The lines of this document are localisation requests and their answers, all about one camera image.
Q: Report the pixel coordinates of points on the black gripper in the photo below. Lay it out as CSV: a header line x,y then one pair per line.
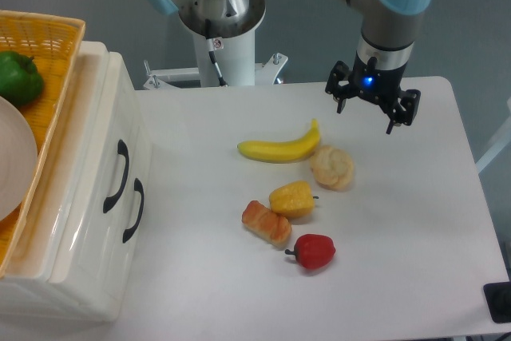
x,y
377,86

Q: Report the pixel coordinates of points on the white drawer cabinet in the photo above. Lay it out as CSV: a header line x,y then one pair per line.
x,y
26,287

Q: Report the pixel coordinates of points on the glazed brown pastry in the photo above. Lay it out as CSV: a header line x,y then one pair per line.
x,y
266,224

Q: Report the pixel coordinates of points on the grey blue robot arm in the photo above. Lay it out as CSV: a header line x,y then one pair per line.
x,y
389,28

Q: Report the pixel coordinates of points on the red bell pepper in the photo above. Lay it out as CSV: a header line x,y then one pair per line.
x,y
313,251

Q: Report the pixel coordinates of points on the white plate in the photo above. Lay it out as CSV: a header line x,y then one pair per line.
x,y
19,157

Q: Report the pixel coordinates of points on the black device at edge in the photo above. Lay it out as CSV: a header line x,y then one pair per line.
x,y
498,297

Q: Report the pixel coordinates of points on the round bread roll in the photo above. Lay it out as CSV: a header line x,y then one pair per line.
x,y
332,168

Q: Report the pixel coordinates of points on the black lower drawer handle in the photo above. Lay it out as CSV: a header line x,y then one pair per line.
x,y
137,211

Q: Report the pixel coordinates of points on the yellow banana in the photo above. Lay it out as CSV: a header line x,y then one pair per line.
x,y
283,151

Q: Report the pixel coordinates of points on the yellow woven basket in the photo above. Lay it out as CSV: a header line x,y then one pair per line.
x,y
54,42

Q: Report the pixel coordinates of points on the green bell pepper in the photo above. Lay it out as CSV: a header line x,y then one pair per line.
x,y
21,83

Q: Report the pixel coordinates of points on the yellow bell pepper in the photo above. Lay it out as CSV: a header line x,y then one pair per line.
x,y
292,200

